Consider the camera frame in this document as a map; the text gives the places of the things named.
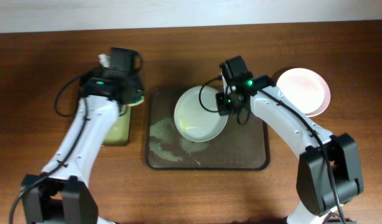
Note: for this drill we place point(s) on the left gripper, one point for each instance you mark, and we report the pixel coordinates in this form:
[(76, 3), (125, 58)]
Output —
[(143, 85)]

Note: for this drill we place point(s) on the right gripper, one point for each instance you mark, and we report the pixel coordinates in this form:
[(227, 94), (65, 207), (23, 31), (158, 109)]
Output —
[(221, 105)]

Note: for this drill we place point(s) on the green yellow sponge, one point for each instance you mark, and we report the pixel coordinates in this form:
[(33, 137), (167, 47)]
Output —
[(136, 101)]

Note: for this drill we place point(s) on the pale green plate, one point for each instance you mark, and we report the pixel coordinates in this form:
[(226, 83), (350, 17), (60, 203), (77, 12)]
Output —
[(196, 117)]

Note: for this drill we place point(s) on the white plate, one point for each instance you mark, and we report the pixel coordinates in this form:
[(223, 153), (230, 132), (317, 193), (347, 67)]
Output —
[(306, 90)]

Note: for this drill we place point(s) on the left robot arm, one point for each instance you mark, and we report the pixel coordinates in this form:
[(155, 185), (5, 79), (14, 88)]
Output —
[(60, 193)]

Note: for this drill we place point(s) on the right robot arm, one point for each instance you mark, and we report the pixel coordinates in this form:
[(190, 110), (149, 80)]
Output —
[(329, 171)]

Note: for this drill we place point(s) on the brown serving tray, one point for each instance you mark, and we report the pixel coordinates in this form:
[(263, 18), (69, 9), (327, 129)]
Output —
[(235, 148)]

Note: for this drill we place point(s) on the black sponge tray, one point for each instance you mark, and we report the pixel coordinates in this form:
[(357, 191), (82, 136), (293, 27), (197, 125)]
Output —
[(118, 135)]

